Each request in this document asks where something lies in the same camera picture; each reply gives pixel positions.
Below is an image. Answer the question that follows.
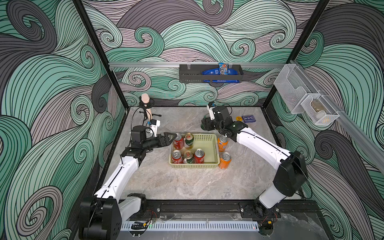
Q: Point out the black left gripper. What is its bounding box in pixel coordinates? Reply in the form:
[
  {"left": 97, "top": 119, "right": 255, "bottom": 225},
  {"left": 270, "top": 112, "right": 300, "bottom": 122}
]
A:
[{"left": 141, "top": 133, "right": 175, "bottom": 152}]

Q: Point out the orange fanta can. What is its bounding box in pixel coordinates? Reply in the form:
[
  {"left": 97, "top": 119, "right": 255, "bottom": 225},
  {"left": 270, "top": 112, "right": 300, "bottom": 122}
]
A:
[
  {"left": 218, "top": 136, "right": 229, "bottom": 152},
  {"left": 218, "top": 152, "right": 232, "bottom": 169}
]

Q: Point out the green gold-top tea can back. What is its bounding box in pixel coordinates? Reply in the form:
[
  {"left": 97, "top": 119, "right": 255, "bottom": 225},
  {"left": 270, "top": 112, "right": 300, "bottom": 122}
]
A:
[{"left": 184, "top": 133, "right": 195, "bottom": 149}]

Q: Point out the green gold-top tea can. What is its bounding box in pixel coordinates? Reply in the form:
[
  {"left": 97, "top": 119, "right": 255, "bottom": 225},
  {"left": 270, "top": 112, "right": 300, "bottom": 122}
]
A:
[
  {"left": 183, "top": 150, "right": 194, "bottom": 164},
  {"left": 184, "top": 133, "right": 195, "bottom": 149}
]

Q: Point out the green sprite can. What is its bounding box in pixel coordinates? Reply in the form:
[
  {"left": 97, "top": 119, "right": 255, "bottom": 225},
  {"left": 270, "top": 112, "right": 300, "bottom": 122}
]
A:
[{"left": 201, "top": 114, "right": 215, "bottom": 131}]

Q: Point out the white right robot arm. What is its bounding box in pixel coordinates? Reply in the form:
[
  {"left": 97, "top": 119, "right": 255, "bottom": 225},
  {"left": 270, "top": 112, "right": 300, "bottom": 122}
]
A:
[{"left": 201, "top": 117, "right": 308, "bottom": 218}]

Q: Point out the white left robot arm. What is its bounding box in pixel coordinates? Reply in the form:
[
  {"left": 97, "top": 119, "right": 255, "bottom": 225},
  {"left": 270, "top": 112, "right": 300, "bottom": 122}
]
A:
[{"left": 79, "top": 127, "right": 177, "bottom": 240}]

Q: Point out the light green plastic basket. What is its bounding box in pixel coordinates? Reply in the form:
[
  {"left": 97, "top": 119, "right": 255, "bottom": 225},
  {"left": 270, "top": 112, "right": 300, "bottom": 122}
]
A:
[{"left": 168, "top": 133, "right": 220, "bottom": 169}]

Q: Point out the red cola can back left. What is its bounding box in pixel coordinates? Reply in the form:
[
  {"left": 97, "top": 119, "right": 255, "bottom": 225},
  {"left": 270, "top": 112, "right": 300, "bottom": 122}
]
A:
[{"left": 173, "top": 133, "right": 184, "bottom": 150}]

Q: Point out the red cola can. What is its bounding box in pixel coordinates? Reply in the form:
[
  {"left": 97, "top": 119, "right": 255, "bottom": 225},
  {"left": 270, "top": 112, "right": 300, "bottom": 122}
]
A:
[
  {"left": 173, "top": 133, "right": 184, "bottom": 150},
  {"left": 171, "top": 150, "right": 184, "bottom": 164},
  {"left": 194, "top": 149, "right": 205, "bottom": 164}
]

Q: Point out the blue playing card box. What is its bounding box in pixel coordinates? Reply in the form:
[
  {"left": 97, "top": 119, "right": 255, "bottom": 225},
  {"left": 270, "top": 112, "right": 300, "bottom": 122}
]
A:
[{"left": 242, "top": 115, "right": 257, "bottom": 123}]

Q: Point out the red cola can front left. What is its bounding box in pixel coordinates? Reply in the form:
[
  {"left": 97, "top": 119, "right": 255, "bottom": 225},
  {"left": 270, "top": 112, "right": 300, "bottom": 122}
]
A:
[{"left": 171, "top": 150, "right": 184, "bottom": 164}]

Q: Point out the green gold-top tea can front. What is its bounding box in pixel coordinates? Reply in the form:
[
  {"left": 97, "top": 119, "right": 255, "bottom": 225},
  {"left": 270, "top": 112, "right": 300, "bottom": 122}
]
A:
[{"left": 183, "top": 150, "right": 194, "bottom": 164}]

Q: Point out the black tripod microphone stand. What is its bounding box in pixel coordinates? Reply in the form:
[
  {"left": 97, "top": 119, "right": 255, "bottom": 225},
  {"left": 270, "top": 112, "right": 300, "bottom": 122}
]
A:
[{"left": 139, "top": 99, "right": 159, "bottom": 125}]

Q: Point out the red cola can front right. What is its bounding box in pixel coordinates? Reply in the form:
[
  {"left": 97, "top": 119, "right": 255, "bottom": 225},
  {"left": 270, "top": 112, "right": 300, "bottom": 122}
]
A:
[{"left": 194, "top": 149, "right": 205, "bottom": 164}]

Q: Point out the beige foam microphone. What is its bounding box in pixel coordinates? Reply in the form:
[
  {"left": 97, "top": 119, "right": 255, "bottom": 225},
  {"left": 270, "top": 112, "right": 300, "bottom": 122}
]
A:
[{"left": 141, "top": 94, "right": 152, "bottom": 121}]

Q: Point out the blue snack bag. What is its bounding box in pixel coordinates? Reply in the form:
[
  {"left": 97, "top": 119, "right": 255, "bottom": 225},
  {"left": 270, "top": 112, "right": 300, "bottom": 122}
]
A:
[{"left": 202, "top": 68, "right": 240, "bottom": 83}]

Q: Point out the small candy packet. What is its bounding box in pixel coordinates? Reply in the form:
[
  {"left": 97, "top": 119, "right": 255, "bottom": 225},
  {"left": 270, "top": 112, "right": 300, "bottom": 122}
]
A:
[{"left": 219, "top": 63, "right": 228, "bottom": 75}]

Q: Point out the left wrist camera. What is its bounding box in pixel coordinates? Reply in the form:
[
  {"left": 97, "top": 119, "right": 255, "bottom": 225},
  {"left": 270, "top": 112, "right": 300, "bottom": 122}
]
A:
[{"left": 131, "top": 120, "right": 161, "bottom": 147}]

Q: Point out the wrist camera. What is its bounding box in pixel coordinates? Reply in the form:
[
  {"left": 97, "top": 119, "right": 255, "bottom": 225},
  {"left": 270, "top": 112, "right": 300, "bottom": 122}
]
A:
[
  {"left": 131, "top": 120, "right": 161, "bottom": 147},
  {"left": 207, "top": 102, "right": 232, "bottom": 122}
]

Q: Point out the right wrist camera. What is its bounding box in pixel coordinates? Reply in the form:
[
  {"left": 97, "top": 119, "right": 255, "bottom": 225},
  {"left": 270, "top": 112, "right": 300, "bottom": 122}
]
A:
[{"left": 207, "top": 102, "right": 232, "bottom": 122}]

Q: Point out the black wall shelf basket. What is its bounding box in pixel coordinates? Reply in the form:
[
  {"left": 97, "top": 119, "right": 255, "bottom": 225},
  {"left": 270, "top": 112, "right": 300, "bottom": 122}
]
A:
[{"left": 179, "top": 65, "right": 244, "bottom": 83}]

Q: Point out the aluminium rail back wall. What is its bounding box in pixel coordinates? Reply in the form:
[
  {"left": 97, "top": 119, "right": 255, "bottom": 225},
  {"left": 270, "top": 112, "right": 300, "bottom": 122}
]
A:
[{"left": 109, "top": 61, "right": 285, "bottom": 69}]

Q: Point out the aluminium rail wall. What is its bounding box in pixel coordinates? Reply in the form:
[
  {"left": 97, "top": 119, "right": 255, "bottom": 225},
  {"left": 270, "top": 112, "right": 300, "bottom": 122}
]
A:
[
  {"left": 109, "top": 61, "right": 285, "bottom": 69},
  {"left": 290, "top": 60, "right": 384, "bottom": 174}
]

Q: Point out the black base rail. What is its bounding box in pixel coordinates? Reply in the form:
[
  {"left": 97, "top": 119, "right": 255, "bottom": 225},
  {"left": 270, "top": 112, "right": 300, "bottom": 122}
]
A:
[{"left": 131, "top": 200, "right": 281, "bottom": 221}]

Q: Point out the clear plastic wall bin large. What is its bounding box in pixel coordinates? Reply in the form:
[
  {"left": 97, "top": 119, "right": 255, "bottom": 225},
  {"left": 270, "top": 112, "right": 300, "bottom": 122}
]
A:
[{"left": 274, "top": 64, "right": 311, "bottom": 114}]

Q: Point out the white slotted cable duct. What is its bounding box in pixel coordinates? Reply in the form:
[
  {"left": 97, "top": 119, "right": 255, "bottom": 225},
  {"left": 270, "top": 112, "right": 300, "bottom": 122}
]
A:
[{"left": 119, "top": 221, "right": 260, "bottom": 232}]

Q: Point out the clear plastic wall bin small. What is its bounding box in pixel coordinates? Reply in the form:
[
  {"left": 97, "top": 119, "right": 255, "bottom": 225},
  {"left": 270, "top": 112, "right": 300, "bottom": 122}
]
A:
[{"left": 301, "top": 94, "right": 340, "bottom": 126}]

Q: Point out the aluminium rail right wall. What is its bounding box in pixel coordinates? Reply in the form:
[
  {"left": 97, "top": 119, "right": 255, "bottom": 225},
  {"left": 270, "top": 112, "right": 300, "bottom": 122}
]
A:
[{"left": 290, "top": 60, "right": 384, "bottom": 174}]

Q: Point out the black corner frame post right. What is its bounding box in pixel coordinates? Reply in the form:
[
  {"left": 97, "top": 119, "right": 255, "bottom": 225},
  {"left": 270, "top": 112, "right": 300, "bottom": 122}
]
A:
[{"left": 261, "top": 0, "right": 330, "bottom": 108}]

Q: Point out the black corner frame post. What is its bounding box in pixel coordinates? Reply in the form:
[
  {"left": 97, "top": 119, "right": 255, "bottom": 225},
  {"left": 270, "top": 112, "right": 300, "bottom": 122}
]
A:
[
  {"left": 73, "top": 0, "right": 130, "bottom": 111},
  {"left": 261, "top": 0, "right": 330, "bottom": 108}
]

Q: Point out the black corner frame post left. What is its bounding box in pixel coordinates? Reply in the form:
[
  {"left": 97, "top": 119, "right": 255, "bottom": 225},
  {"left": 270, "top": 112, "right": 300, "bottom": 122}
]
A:
[{"left": 73, "top": 0, "right": 130, "bottom": 111}]

